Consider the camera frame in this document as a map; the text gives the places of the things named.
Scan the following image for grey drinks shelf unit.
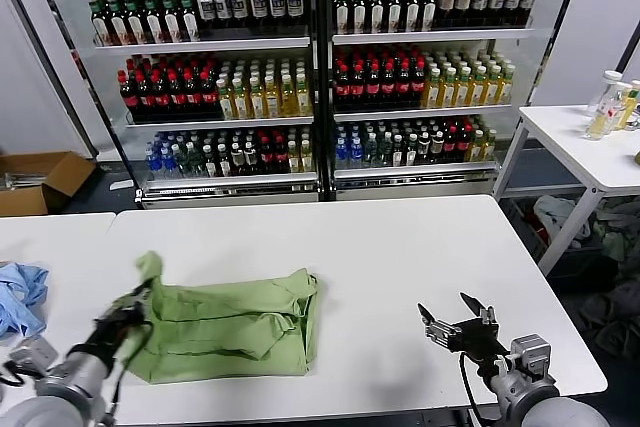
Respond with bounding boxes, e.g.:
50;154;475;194
24;0;321;211
319;0;586;203

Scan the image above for black camera cable white connectors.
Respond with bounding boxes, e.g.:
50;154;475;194
0;360;26;388

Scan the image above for yellow drink bottle red label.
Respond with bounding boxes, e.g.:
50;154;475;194
584;81;630;142

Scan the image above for light green polo shirt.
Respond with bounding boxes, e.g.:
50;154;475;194
119;250;321;386

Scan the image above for grey green clothes pile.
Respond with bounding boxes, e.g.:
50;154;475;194
592;196;640;263

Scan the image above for crumpled light blue cloth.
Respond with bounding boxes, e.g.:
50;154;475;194
0;261;50;339

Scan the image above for red cap cola bottle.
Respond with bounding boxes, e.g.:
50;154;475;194
134;71;155;122
381;60;398;109
350;61;368;110
411;58;428;108
366;60;383;110
117;69;139;122
200;69;220;120
168;70;187;121
151;71;171;122
335;61;352;111
184;70;203;121
259;136;275;175
273;135;289;174
396;59;413;109
457;123;472;164
443;124;459;164

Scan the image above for clear bottle white cap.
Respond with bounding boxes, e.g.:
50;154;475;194
589;69;624;116

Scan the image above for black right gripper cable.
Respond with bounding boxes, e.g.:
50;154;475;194
458;352;496;427

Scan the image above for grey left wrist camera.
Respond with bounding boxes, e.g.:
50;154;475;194
7;335;59;373

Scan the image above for crumpled white cloth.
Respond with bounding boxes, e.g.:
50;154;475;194
532;194;591;248

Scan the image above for dark clothes pile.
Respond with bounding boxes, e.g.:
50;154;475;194
569;279;640;363

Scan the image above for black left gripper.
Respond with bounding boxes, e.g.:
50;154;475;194
94;282;154;343

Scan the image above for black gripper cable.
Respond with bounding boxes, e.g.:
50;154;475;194
107;324;154;418
458;352;496;427

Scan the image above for black plastic basket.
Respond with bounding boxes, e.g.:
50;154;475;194
499;194;621;293

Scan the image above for white side table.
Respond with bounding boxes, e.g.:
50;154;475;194
492;104;640;276

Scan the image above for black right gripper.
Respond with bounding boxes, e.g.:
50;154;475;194
417;291;507;359

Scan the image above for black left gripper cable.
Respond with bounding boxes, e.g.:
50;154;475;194
107;324;154;418

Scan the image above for metal parts bundle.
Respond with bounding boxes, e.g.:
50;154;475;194
0;171;51;192

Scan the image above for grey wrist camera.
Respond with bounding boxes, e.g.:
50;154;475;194
7;335;59;373
509;334;552;379

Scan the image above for yellow drink bottle green cap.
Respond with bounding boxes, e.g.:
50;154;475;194
617;80;640;131

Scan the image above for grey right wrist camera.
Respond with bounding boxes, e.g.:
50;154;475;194
509;334;552;379

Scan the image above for open cardboard box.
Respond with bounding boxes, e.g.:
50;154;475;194
0;150;97;217

